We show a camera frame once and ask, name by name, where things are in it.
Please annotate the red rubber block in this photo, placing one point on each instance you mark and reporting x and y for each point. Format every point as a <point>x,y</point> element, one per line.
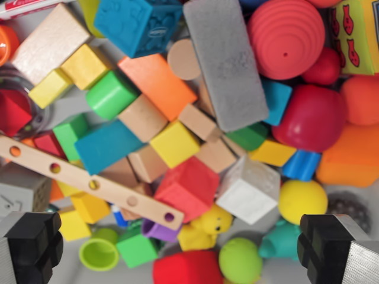
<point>186,269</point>

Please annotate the grey embossed rubber cube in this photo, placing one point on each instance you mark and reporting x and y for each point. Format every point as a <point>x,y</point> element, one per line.
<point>20,192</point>

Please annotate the long orange wooden block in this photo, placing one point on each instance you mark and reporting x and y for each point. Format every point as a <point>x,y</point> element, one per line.
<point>157,85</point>

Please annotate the golden yellow wooden block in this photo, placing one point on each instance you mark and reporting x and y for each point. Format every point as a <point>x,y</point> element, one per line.
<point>84,66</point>

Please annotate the blue wooden cube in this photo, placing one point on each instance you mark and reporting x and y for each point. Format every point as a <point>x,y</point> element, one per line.
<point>276,100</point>

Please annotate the clear plastic jar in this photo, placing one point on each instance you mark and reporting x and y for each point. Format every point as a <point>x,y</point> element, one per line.
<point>38,115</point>

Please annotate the green wooden cylinder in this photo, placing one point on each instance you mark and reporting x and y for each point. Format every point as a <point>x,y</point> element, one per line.
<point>111,94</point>

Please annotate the dark red rounded toy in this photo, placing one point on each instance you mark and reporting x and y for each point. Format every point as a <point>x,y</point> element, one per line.
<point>311,118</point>

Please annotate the blue ridged plastic cylinder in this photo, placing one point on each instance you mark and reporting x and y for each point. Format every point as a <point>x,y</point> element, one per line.
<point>302,165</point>

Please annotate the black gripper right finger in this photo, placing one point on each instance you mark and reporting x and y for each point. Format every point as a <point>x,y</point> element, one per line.
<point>328,251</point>

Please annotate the wooden strip with holes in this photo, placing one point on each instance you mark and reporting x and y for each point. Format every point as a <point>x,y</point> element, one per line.
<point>74,174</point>

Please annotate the grey foam block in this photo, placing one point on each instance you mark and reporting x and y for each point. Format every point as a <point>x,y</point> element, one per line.
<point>228,65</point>

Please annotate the small natural wood block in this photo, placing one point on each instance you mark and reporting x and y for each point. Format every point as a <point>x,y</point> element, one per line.
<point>148,164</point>
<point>121,173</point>
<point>198,122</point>
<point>219,155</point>

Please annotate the small red ball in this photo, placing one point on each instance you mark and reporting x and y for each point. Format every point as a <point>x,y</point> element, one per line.
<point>324,69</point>

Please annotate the yellow-green fish print block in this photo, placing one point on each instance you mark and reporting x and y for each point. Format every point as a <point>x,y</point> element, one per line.
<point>356,35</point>

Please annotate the small blue white tube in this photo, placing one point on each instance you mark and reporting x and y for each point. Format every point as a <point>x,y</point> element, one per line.
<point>120,217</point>

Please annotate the yellow ball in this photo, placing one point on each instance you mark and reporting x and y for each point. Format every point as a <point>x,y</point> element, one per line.
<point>302,201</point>

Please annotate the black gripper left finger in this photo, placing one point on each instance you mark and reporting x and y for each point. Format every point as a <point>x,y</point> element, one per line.
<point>29,248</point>

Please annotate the yellow rubber bear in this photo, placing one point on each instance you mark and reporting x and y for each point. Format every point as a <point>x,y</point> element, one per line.
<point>204,230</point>

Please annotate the white rubber cube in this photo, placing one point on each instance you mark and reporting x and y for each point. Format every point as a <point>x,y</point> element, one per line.
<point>248,195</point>

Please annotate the lemon yellow wooden block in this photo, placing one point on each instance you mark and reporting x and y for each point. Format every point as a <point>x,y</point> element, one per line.
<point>48,88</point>

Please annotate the red ridged rubber dome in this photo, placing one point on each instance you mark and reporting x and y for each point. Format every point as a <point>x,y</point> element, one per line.
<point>284,41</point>

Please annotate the dark red wooden block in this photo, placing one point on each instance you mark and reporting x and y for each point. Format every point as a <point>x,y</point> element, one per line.
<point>12,114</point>

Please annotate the natural wood cube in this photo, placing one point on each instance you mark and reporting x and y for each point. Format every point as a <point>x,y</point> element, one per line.
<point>142,118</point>

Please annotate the lime green ball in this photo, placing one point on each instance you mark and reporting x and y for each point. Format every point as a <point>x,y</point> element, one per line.
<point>240,260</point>

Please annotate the large natural wood block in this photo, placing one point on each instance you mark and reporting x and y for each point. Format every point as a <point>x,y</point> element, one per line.
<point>48,44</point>

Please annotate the green wooden cube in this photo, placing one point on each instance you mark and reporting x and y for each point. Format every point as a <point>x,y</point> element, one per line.
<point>137,248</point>

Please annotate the blue wooden block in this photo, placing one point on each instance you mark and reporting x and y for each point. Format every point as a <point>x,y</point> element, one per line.
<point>106,146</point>

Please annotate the orange rubber ball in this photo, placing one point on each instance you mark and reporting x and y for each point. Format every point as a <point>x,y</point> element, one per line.
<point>361,100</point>

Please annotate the lime green plastic cup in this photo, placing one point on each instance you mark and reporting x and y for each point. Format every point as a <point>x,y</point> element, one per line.
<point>99,254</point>

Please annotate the teal rubber animal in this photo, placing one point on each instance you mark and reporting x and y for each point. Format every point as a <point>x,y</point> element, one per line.
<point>281,242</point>

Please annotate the flat yellow wooden block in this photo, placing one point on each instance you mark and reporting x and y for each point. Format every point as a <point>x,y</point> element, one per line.
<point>272,154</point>

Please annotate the black spiky ball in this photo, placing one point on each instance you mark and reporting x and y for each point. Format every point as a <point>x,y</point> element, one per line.
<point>349,207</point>

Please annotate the yellow wooden cube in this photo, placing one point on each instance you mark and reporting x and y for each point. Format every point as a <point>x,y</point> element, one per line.
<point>174,145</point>

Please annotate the blue embossed rubber cube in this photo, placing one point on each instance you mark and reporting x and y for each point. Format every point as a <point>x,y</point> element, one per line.
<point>133,26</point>

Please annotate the orange rubber block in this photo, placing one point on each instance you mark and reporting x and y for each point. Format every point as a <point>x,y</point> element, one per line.
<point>352,159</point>

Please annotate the green wooden block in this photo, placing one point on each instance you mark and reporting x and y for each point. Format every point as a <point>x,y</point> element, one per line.
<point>66,136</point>
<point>248,137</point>

